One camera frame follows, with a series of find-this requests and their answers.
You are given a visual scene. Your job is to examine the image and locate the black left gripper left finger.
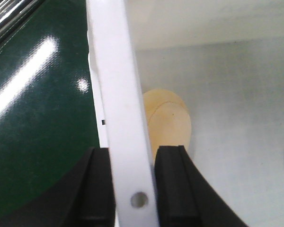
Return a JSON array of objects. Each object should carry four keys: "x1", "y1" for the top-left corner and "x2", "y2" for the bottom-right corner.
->
[{"x1": 0, "y1": 148, "x2": 115, "y2": 227}]

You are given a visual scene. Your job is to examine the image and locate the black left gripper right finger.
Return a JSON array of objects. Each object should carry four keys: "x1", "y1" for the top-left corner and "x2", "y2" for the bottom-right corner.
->
[{"x1": 155, "y1": 146, "x2": 246, "y2": 227}]

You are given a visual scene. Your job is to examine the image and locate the cream plush ball toy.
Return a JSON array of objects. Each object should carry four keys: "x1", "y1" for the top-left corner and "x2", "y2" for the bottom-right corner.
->
[{"x1": 143, "y1": 89, "x2": 192, "y2": 159}]

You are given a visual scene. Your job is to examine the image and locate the white plastic tote box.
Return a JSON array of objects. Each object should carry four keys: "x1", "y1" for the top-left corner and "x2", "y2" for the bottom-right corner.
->
[{"x1": 86, "y1": 0, "x2": 284, "y2": 227}]

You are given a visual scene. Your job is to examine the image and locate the steel roller bars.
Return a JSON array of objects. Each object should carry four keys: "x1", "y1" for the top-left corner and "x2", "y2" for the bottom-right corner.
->
[{"x1": 0, "y1": 0, "x2": 43, "y2": 43}]

